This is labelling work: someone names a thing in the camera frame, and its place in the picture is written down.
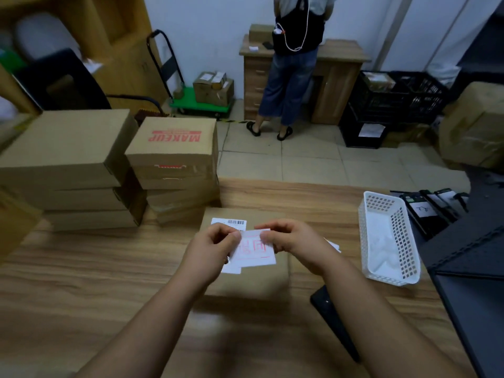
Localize person's right hand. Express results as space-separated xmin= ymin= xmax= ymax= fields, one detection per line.
xmin=255 ymin=219 xmax=339 ymax=278

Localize person's left hand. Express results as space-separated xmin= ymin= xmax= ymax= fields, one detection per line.
xmin=179 ymin=222 xmax=243 ymax=292

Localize red stamped white sticker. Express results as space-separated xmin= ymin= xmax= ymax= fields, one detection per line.
xmin=228 ymin=228 xmax=277 ymax=268

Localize black handheld scanner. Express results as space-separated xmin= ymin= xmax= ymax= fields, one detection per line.
xmin=310 ymin=285 xmax=361 ymax=363

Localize red printed cardboard box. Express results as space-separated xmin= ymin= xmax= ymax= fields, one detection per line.
xmin=124 ymin=117 xmax=219 ymax=190

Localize person's left forearm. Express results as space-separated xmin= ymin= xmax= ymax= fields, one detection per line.
xmin=75 ymin=271 xmax=209 ymax=378

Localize person's right forearm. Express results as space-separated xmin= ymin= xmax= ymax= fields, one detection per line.
xmin=321 ymin=251 xmax=477 ymax=378

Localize medium taped cardboard box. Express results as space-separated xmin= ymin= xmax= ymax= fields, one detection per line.
xmin=193 ymin=78 xmax=235 ymax=108

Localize stack of large cardboard boxes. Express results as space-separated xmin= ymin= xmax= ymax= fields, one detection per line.
xmin=0 ymin=0 xmax=168 ymax=260

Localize large wrapped cardboard box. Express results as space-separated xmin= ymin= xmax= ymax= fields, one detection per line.
xmin=438 ymin=81 xmax=504 ymax=170

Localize stack of small cardboard boxes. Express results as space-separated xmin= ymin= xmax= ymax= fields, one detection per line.
xmin=248 ymin=24 xmax=275 ymax=44

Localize white perforated plastic tray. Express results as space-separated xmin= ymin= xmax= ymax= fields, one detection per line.
xmin=357 ymin=191 xmax=422 ymax=287

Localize black plastic crates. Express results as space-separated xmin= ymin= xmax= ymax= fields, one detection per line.
xmin=339 ymin=106 xmax=389 ymax=149

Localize black scanners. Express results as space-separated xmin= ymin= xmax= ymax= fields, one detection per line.
xmin=400 ymin=192 xmax=448 ymax=237

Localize black plastic crate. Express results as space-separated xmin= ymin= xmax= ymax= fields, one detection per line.
xmin=348 ymin=71 xmax=410 ymax=124
xmin=390 ymin=71 xmax=449 ymax=124

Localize green platform trolley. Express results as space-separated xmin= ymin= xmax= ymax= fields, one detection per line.
xmin=146 ymin=29 xmax=235 ymax=118

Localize wooden drawer desk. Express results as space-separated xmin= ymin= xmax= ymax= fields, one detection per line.
xmin=239 ymin=34 xmax=372 ymax=125

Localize dark metal shelf rack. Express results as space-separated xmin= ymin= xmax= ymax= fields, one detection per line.
xmin=448 ymin=15 xmax=504 ymax=103
xmin=419 ymin=184 xmax=504 ymax=378

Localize black office chair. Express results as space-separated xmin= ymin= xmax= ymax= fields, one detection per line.
xmin=14 ymin=49 xmax=166 ymax=122

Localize white standing air conditioner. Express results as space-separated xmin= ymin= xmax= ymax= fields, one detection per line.
xmin=380 ymin=0 xmax=504 ymax=74

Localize knotted white plastic bag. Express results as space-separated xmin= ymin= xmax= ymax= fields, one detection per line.
xmin=0 ymin=96 xmax=18 ymax=122

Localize grey soft parcel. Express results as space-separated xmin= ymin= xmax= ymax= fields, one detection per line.
xmin=15 ymin=12 xmax=81 ymax=61

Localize small green packet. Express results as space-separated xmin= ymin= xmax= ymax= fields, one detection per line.
xmin=0 ymin=49 xmax=26 ymax=74

